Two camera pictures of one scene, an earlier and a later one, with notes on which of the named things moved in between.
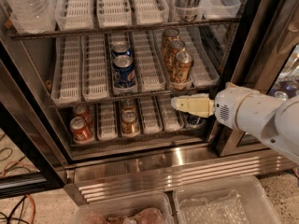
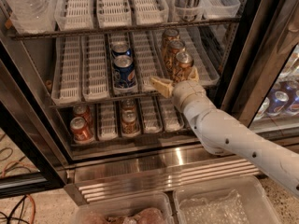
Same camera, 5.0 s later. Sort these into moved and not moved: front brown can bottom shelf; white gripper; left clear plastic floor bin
Moved: white gripper
Not moved: left clear plastic floor bin; front brown can bottom shelf
